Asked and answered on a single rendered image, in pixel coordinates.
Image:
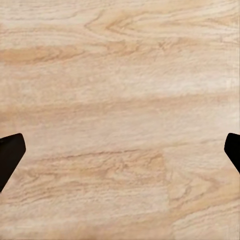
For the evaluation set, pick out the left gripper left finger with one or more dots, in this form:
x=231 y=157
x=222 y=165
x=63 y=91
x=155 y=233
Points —
x=12 y=150

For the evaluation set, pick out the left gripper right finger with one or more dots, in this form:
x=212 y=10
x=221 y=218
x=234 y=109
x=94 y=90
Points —
x=232 y=148

